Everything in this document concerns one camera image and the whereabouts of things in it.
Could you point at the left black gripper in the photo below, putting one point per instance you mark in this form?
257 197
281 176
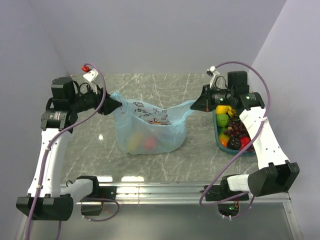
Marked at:
111 104

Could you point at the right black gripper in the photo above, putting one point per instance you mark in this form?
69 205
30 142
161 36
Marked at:
203 103

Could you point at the light blue plastic bag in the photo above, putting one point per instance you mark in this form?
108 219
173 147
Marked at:
134 116

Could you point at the yellow fake mango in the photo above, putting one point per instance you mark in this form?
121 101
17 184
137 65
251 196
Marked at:
133 142

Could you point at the red fake apple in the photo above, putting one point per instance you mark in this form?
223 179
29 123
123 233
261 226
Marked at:
150 143

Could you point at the orange fake persimmon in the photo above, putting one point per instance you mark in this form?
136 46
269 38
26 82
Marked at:
156 122

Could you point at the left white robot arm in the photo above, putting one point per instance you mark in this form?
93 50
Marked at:
45 200

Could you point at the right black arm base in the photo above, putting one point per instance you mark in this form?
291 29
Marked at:
219 193

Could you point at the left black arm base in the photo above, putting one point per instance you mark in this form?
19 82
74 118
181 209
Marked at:
100 204

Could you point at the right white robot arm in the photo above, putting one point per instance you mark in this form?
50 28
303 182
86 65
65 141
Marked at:
275 173

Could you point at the yellow fake bananas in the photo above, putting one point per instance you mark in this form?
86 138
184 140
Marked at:
225 109

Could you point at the green fake custard apple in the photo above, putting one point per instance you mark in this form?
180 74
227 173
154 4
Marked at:
222 120

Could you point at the small orange fake fruit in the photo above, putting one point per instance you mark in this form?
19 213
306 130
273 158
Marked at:
223 139

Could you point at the purple fake grapes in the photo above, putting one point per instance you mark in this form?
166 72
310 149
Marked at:
236 129

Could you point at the dark fake plum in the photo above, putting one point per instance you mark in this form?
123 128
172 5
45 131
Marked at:
234 143

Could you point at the red orange fake pepper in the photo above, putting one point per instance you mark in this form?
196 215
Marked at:
244 141

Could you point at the teal plastic fruit basket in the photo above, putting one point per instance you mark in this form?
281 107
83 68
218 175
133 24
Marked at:
219 130

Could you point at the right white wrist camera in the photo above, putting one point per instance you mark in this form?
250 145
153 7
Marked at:
214 74

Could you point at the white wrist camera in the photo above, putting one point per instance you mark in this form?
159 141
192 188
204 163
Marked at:
214 74
90 74

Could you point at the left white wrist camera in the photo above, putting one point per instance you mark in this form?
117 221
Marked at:
90 74

